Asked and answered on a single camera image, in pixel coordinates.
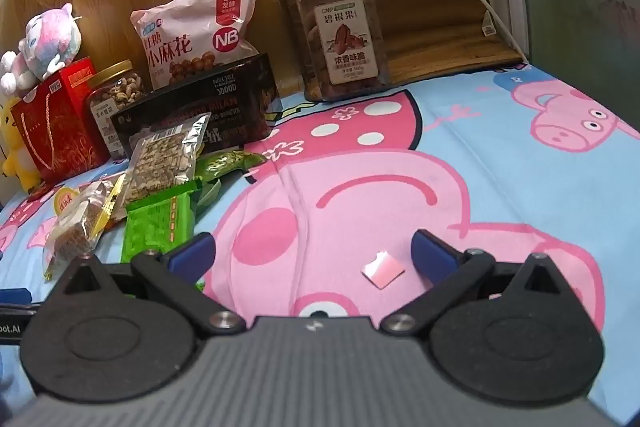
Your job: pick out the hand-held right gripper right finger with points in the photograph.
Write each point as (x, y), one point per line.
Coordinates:
(430, 257)

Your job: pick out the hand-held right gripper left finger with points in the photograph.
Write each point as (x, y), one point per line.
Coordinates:
(192, 252)

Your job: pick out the glossy green snack packet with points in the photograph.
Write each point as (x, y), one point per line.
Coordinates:
(225, 163)

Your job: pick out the flat green snack packet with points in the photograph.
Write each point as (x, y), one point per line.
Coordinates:
(150, 227)

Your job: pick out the pink paper scrap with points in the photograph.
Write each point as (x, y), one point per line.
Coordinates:
(382, 271)

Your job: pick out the clear seed snack packet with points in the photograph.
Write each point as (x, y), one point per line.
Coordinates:
(160, 162)

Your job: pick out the printed bed sheet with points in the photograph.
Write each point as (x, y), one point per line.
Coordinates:
(360, 187)

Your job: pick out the clear brown snack packet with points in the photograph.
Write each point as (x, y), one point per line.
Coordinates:
(75, 222)

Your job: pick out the round yellow snack packet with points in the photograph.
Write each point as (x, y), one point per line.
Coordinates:
(65, 202)

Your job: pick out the black gift box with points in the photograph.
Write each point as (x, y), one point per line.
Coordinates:
(220, 102)

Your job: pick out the yellow plush toy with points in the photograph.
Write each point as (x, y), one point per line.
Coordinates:
(15, 157)

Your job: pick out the red gift bag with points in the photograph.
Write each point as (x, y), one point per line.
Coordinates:
(60, 132)

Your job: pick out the small gold-lid nut jar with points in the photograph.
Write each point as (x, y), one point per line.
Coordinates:
(117, 89)

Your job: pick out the pink snack bag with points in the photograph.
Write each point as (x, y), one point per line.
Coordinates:
(200, 27)

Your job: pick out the large gold-lid nut jar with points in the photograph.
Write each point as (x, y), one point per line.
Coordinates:
(345, 47)

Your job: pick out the pink plush toy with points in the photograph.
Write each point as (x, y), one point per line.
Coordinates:
(47, 39)

